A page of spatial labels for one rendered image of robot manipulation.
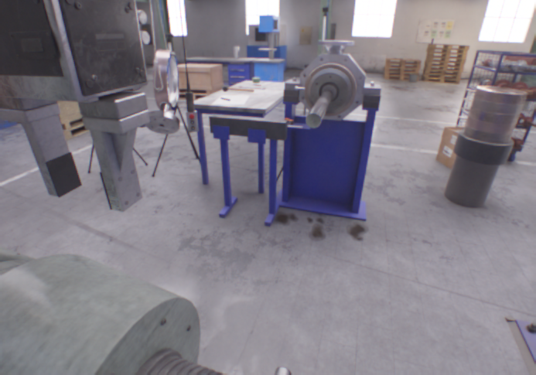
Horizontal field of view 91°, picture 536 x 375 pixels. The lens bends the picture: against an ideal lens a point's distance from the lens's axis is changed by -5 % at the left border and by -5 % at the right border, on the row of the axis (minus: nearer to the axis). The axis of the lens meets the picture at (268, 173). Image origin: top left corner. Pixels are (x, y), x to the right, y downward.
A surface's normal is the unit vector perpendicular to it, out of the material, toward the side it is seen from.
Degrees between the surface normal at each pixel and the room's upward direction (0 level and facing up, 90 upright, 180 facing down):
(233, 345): 0
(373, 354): 0
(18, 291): 7
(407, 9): 90
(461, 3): 90
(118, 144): 90
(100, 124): 90
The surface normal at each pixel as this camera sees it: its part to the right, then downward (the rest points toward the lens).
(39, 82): -0.30, 0.43
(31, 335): 0.04, -0.84
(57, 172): 0.95, 0.14
